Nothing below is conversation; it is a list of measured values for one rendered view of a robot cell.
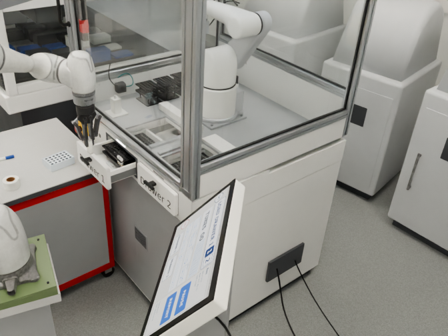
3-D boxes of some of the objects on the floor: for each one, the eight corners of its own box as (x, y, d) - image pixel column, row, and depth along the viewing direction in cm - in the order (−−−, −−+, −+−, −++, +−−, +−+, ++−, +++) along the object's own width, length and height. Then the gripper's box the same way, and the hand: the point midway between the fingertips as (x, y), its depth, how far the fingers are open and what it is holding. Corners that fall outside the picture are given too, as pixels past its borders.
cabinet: (188, 357, 240) (191, 232, 196) (91, 241, 304) (77, 128, 261) (318, 273, 292) (343, 161, 249) (212, 190, 357) (217, 89, 313)
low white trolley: (16, 327, 248) (-15, 209, 207) (-22, 257, 287) (-55, 146, 246) (118, 277, 280) (109, 167, 239) (71, 221, 319) (56, 117, 278)
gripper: (73, 110, 193) (80, 161, 206) (103, 102, 200) (108, 152, 213) (65, 103, 197) (72, 153, 210) (95, 95, 205) (99, 145, 218)
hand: (89, 145), depth 210 cm, fingers closed
